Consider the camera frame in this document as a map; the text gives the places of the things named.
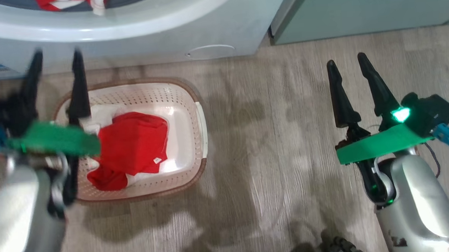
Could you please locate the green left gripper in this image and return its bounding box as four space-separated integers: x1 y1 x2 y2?
2 46 102 161

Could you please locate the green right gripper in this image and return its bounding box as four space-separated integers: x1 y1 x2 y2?
326 49 436 166

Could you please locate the red white striped garment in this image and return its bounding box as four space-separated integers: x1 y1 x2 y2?
35 0 110 19

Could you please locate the plain red garment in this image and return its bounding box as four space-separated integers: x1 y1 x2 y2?
84 110 172 192

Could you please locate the white front-load washing machine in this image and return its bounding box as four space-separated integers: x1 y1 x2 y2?
0 0 297 79

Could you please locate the cream perforated laundry basket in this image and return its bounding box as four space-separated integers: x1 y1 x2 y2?
51 75 212 206

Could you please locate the pale green plain cabinet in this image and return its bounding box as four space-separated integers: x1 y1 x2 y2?
270 0 449 46

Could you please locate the oval washer drain filter cover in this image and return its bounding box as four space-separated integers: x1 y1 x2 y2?
185 44 236 61

